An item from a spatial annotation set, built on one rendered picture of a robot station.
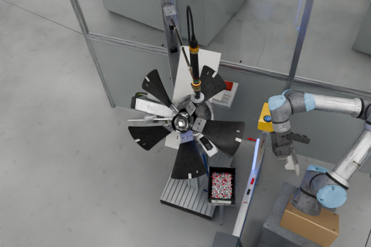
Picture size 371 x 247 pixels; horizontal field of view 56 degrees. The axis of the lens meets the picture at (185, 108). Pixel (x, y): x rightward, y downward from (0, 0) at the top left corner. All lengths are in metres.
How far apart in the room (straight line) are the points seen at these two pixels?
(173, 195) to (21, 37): 3.06
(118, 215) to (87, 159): 0.67
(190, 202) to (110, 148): 1.00
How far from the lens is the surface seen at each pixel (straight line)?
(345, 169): 1.74
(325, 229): 1.84
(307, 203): 1.88
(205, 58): 2.23
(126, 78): 3.28
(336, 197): 1.74
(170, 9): 2.24
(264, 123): 2.24
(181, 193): 3.07
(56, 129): 3.85
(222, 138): 2.03
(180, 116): 2.03
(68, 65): 4.44
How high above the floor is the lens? 2.87
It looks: 52 degrees down
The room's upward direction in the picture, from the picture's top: 7 degrees counter-clockwise
